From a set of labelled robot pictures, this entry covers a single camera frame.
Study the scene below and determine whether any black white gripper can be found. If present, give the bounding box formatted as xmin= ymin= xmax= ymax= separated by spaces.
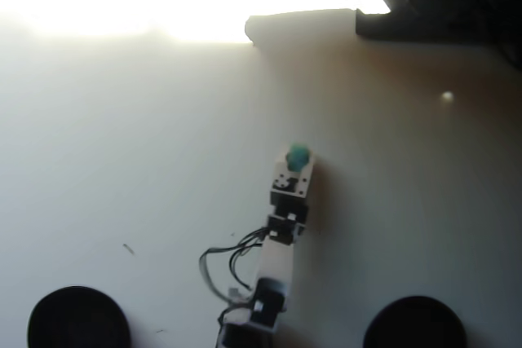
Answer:
xmin=269 ymin=151 xmax=316 ymax=219

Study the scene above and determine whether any blue cube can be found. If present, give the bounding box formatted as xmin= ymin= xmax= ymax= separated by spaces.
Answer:
xmin=285 ymin=143 xmax=310 ymax=173

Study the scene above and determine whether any black round bowl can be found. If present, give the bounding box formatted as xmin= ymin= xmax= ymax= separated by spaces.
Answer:
xmin=362 ymin=295 xmax=468 ymax=348
xmin=27 ymin=285 xmax=132 ymax=348

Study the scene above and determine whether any black cable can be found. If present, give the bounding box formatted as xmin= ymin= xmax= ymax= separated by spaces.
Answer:
xmin=228 ymin=228 xmax=271 ymax=290
xmin=198 ymin=236 xmax=267 ymax=301

